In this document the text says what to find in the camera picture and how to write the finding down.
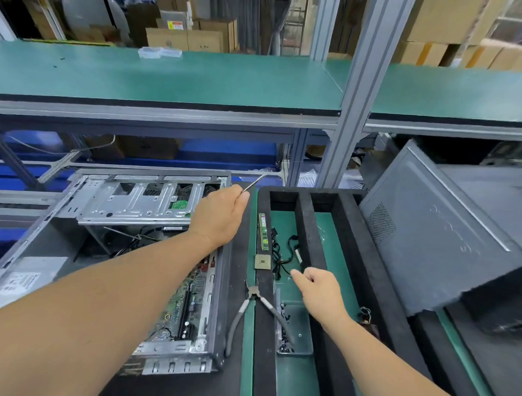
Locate person's left hand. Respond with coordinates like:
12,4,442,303
188,184,250,249

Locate person's right hand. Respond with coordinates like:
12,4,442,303
290,267,352,327

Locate thin metal screwdriver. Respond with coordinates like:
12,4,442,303
241,174,268,193

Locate person's right forearm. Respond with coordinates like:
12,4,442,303
321,315,450,396

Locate person's left forearm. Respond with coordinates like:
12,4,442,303
0,231,221,396

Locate green memory module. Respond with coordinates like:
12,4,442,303
258,212,271,252

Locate clear plastic screw box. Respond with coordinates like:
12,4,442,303
274,285,314,356

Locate black foam tray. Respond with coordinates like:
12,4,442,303
252,185,434,396

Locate pile of black screws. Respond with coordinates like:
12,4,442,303
278,301,295,354

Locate crumpled clear plastic bags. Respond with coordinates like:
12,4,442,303
299,168,364,191

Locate green computer motherboard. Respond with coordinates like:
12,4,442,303
138,245,218,344

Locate silver metal drive cage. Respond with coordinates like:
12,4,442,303
77,174,230,226

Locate single brown cardboard box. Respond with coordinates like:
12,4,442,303
83,135,181,161

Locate closed grey computer case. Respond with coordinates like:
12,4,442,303
358,139,522,318

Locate green workbench shelf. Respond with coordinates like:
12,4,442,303
325,59,522,142
0,39,344,132

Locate pile of cardboard boxes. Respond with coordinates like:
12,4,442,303
391,0,522,72
126,0,241,54

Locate clear plastic bag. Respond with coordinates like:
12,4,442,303
138,47,182,59

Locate open grey computer case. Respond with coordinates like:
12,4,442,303
0,169,234,377

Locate white label sticker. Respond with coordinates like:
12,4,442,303
0,256,68,309

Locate bundle of black cables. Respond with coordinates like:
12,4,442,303
271,234,305,281

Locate grey handled pliers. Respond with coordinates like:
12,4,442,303
225,279,295,358

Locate thin aluminium frame post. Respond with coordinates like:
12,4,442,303
285,128,309,188

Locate thick aluminium frame post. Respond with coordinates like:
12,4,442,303
315,0,409,189

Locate white cable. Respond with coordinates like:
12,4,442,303
0,134,117,156

